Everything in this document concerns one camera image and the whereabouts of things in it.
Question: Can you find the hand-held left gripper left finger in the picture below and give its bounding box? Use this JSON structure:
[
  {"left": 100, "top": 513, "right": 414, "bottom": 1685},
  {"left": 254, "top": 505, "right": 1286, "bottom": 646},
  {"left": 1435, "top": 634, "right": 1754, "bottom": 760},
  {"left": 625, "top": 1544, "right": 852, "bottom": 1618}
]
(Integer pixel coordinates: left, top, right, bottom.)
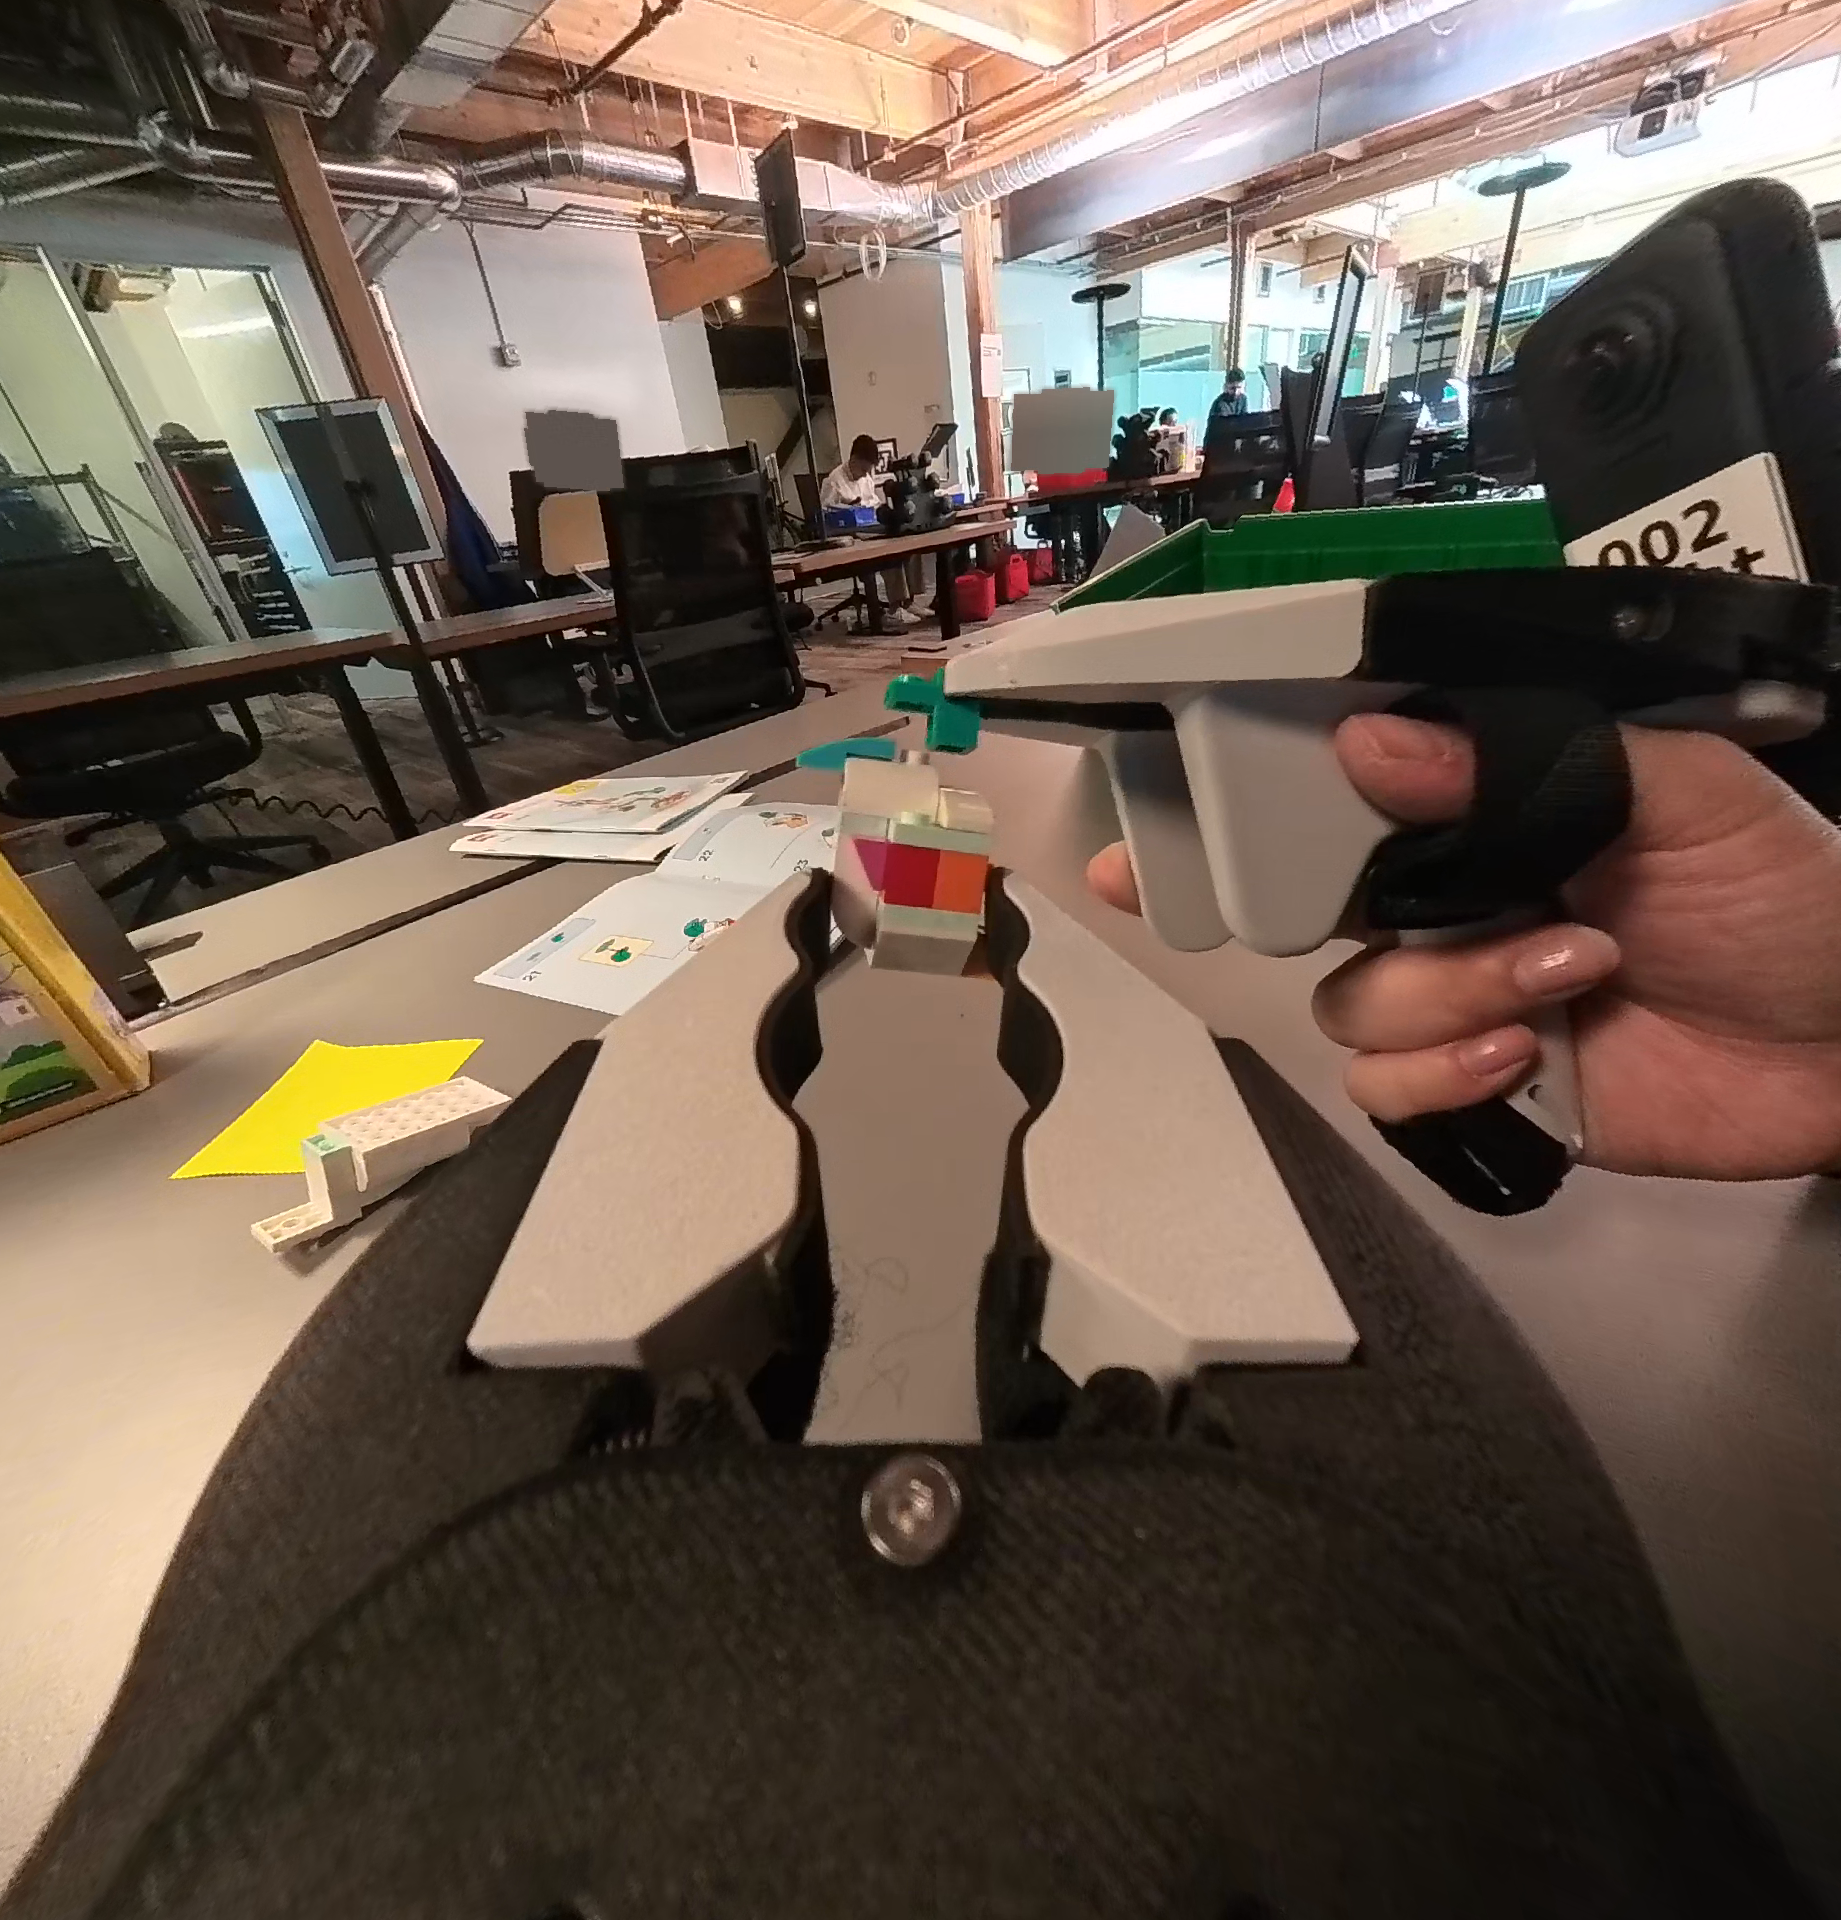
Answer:
[{"left": 469, "top": 871, "right": 835, "bottom": 1374}]

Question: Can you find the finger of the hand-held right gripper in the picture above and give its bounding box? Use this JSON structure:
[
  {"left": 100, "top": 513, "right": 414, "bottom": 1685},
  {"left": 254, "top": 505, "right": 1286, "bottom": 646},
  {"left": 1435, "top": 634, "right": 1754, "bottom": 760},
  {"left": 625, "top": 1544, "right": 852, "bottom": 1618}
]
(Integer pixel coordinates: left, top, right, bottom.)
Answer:
[{"left": 944, "top": 575, "right": 1381, "bottom": 740}]

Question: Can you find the black mesh office chair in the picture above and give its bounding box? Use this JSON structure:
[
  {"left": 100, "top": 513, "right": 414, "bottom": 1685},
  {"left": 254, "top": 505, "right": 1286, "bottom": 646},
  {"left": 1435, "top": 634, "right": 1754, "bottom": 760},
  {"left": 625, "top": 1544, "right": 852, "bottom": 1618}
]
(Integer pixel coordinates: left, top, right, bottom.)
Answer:
[{"left": 601, "top": 446, "right": 811, "bottom": 744}]

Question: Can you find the multicolour lego assembly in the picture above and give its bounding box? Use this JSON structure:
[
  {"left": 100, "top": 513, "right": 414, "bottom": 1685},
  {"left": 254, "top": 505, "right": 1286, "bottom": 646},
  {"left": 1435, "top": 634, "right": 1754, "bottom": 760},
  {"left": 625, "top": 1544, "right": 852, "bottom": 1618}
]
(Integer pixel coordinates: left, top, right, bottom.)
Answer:
[{"left": 800, "top": 734, "right": 1001, "bottom": 979}]

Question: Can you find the person's right hand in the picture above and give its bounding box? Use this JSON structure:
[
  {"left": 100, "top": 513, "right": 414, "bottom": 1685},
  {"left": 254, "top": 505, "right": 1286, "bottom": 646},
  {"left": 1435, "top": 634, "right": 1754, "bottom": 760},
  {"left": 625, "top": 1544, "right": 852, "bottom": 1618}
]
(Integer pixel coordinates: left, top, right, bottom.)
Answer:
[{"left": 1084, "top": 711, "right": 1841, "bottom": 1188}]

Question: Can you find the dark wooden desk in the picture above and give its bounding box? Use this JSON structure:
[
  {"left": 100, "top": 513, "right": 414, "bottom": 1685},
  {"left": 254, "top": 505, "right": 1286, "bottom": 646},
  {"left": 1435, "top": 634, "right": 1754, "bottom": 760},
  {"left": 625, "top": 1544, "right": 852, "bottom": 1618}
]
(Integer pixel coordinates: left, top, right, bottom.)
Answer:
[{"left": 0, "top": 591, "right": 626, "bottom": 736}]

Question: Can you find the open instruction booklet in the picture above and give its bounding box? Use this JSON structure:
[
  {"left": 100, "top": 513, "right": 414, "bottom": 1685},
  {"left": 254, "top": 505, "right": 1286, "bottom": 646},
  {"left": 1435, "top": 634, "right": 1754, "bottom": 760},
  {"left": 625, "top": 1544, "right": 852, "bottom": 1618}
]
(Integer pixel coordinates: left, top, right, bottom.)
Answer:
[{"left": 473, "top": 799, "right": 847, "bottom": 1015}]

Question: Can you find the black hanging screen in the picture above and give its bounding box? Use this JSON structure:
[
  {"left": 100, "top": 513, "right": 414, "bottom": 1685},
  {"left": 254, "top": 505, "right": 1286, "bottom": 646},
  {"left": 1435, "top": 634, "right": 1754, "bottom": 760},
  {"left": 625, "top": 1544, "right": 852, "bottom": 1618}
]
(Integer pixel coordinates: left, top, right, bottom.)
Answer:
[{"left": 753, "top": 131, "right": 813, "bottom": 274}]

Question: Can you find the black panel on stand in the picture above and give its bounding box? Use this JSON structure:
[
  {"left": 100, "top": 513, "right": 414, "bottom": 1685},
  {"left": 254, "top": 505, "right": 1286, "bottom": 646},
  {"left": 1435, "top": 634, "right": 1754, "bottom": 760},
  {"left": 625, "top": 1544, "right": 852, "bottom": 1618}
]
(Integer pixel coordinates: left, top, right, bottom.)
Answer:
[{"left": 254, "top": 395, "right": 490, "bottom": 817}]

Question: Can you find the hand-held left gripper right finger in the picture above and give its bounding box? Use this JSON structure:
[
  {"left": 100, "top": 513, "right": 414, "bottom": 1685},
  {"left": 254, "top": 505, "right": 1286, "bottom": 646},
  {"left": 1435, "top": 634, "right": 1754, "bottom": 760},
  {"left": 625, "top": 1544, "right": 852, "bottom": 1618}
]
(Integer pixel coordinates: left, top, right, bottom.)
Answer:
[{"left": 991, "top": 873, "right": 1368, "bottom": 1375}]

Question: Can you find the white lego assembly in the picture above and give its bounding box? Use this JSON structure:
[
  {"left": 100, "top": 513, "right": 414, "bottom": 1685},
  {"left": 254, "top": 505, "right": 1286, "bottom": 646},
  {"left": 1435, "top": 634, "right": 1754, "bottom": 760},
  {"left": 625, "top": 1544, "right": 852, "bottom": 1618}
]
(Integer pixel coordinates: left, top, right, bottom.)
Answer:
[{"left": 249, "top": 1075, "right": 514, "bottom": 1252}]

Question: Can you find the green plastic bin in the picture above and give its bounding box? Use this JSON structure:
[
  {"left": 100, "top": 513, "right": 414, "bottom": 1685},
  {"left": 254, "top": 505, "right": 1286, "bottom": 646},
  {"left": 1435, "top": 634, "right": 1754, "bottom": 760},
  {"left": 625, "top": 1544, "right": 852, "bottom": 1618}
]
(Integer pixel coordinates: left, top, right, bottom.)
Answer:
[{"left": 1055, "top": 497, "right": 1568, "bottom": 615}]

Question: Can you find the yellow paper sheet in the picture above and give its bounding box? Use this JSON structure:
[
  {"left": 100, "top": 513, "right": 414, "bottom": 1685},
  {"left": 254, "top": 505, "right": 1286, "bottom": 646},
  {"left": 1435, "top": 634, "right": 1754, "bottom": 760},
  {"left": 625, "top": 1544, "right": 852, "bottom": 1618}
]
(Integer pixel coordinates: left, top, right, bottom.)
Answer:
[{"left": 172, "top": 1037, "right": 484, "bottom": 1183}]

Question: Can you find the yellow lego set box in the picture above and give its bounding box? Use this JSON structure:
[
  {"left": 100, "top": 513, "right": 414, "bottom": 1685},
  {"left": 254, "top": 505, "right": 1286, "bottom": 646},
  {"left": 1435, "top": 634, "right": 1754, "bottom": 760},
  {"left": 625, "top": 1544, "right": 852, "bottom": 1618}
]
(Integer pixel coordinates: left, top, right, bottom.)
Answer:
[{"left": 0, "top": 802, "right": 151, "bottom": 1159}]

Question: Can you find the teal lego piece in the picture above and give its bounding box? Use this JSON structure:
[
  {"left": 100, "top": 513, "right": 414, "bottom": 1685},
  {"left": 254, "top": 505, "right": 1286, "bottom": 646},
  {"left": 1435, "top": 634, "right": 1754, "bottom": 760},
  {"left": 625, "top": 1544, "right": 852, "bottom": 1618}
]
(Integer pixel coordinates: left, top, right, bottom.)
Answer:
[{"left": 884, "top": 672, "right": 987, "bottom": 753}]

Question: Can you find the silver ventilation duct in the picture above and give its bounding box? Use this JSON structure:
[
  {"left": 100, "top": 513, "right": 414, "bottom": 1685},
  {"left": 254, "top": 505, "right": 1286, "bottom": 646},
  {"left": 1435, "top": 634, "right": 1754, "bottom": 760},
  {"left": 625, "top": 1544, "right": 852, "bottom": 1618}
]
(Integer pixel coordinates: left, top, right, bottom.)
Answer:
[{"left": 317, "top": 125, "right": 1046, "bottom": 229}]

